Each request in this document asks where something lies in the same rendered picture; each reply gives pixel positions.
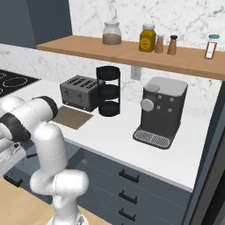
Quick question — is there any yellow jar with pale lid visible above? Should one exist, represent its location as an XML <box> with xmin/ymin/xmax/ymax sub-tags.
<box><xmin>138</xmin><ymin>24</ymin><xmax>156</xmax><ymax>54</ymax></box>

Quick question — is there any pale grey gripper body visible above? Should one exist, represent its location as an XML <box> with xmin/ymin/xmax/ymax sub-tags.
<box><xmin>0</xmin><ymin>148</ymin><xmax>29</xmax><ymax>178</ymax></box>

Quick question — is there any black tiered wire stand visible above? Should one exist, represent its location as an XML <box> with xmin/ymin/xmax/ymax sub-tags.
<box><xmin>96</xmin><ymin>65</ymin><xmax>121</xmax><ymax>118</ymax></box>

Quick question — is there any blue-grey drawer front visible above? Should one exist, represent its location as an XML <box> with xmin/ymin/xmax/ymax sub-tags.
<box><xmin>3</xmin><ymin>159</ymin><xmax>55</xmax><ymax>205</ymax></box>
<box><xmin>79</xmin><ymin>168</ymin><xmax>188</xmax><ymax>225</ymax></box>
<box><xmin>77</xmin><ymin>190</ymin><xmax>165</xmax><ymax>225</ymax></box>
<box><xmin>83</xmin><ymin>149</ymin><xmax>192</xmax><ymax>209</ymax></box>
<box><xmin>17</xmin><ymin>140</ymin><xmax>86</xmax><ymax>177</ymax></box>

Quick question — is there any brown rectangular mat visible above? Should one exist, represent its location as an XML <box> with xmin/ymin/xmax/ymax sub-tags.
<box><xmin>52</xmin><ymin>105</ymin><xmax>94</xmax><ymax>131</ymax></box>

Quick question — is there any dark grey tall cabinet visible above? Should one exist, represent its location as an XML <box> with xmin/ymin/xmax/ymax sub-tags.
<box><xmin>183</xmin><ymin>82</ymin><xmax>225</xmax><ymax>225</ymax></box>

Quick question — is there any spice bottle with blue cap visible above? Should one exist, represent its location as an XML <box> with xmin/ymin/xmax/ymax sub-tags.
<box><xmin>204</xmin><ymin>33</ymin><xmax>221</xmax><ymax>60</ymax></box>

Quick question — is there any dark grey coffee machine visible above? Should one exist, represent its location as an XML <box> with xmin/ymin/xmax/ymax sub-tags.
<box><xmin>132</xmin><ymin>76</ymin><xmax>189</xmax><ymax>150</ymax></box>

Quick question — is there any wooden wall shelf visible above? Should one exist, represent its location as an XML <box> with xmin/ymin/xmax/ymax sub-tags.
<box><xmin>36</xmin><ymin>34</ymin><xmax>225</xmax><ymax>82</ymax></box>

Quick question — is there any wooden shaker with black top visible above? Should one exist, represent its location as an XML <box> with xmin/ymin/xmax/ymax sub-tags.
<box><xmin>166</xmin><ymin>34</ymin><xmax>178</xmax><ymax>56</ymax></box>

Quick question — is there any wooden shaker with silver top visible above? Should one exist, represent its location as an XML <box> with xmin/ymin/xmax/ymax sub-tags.
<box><xmin>155</xmin><ymin>34</ymin><xmax>165</xmax><ymax>54</ymax></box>

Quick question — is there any black drawer handle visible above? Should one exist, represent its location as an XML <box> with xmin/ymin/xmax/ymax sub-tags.
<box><xmin>3</xmin><ymin>175</ymin><xmax>24</xmax><ymax>188</ymax></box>
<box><xmin>118</xmin><ymin>190</ymin><xmax>139</xmax><ymax>205</ymax></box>
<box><xmin>118</xmin><ymin>207</ymin><xmax>137</xmax><ymax>222</ymax></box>
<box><xmin>25</xmin><ymin>152</ymin><xmax>39</xmax><ymax>160</ymax></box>
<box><xmin>118</xmin><ymin>169</ymin><xmax>141</xmax><ymax>184</ymax></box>

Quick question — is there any grey four-slot toaster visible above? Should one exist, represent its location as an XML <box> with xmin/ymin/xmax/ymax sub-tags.
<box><xmin>59</xmin><ymin>75</ymin><xmax>105</xmax><ymax>113</ymax></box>

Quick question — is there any black hob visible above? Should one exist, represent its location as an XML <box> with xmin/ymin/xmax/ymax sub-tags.
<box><xmin>0</xmin><ymin>69</ymin><xmax>40</xmax><ymax>99</ymax></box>

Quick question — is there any glass jar with brown contents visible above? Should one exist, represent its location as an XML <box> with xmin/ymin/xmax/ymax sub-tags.
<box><xmin>102</xmin><ymin>20</ymin><xmax>122</xmax><ymax>47</ymax></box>

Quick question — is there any white wall outlet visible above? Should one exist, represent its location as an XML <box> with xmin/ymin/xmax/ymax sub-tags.
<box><xmin>130</xmin><ymin>65</ymin><xmax>142</xmax><ymax>82</ymax></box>

